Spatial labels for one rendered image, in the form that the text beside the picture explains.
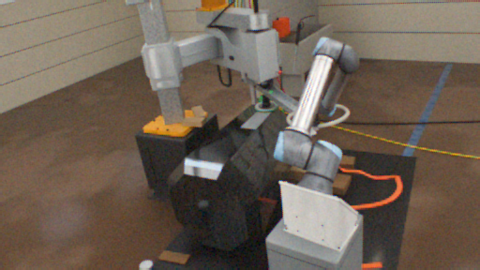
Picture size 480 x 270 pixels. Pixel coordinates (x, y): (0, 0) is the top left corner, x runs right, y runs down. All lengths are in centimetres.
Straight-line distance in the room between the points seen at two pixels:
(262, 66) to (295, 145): 149
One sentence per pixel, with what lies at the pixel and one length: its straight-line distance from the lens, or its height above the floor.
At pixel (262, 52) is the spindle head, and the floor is 141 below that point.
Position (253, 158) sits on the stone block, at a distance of 304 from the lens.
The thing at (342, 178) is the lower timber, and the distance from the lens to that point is 394.
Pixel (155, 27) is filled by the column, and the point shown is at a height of 170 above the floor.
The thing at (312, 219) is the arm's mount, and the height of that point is 99.
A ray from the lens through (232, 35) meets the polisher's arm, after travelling 376.
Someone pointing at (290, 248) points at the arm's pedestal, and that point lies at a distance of 209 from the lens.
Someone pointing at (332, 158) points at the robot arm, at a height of 123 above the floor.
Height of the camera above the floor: 226
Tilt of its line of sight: 25 degrees down
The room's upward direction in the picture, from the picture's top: 9 degrees counter-clockwise
